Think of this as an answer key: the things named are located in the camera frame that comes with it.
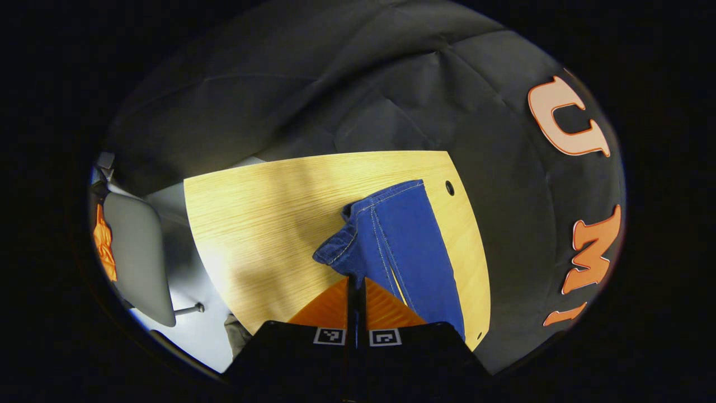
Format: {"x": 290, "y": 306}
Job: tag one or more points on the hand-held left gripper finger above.
{"x": 362, "y": 302}
{"x": 351, "y": 302}

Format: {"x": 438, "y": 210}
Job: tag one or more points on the blue jeans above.
{"x": 408, "y": 246}

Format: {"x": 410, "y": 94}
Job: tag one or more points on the olive cloth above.
{"x": 238, "y": 336}

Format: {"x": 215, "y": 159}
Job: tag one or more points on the grey chair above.
{"x": 140, "y": 257}

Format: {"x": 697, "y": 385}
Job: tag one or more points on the black backdrop cloth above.
{"x": 335, "y": 84}

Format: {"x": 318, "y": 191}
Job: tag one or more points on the orange cloth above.
{"x": 105, "y": 246}

